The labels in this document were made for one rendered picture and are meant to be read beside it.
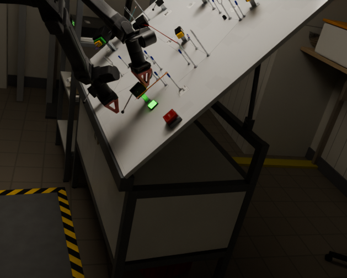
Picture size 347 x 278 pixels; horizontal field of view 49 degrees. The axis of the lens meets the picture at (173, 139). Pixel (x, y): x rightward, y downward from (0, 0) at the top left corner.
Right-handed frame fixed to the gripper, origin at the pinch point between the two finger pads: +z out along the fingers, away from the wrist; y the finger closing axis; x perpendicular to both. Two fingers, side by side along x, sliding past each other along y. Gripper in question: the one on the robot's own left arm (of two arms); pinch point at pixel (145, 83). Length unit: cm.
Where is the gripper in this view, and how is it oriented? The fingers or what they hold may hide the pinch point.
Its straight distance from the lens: 164.2
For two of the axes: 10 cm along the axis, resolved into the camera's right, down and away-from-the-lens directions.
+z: 2.4, 8.2, 5.1
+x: -8.5, 4.3, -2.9
